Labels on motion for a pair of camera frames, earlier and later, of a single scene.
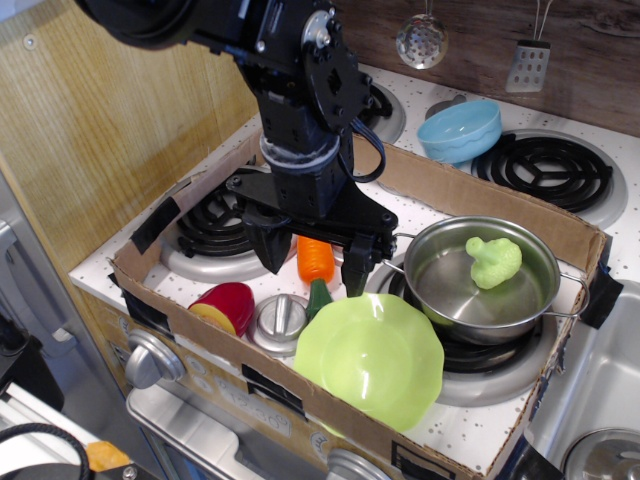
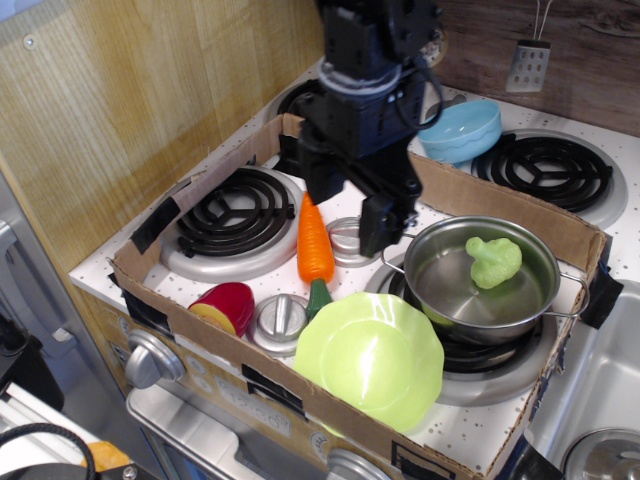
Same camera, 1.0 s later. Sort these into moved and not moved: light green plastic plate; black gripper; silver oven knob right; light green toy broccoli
Moved: black gripper
Not moved: silver oven knob right; light green toy broccoli; light green plastic plate
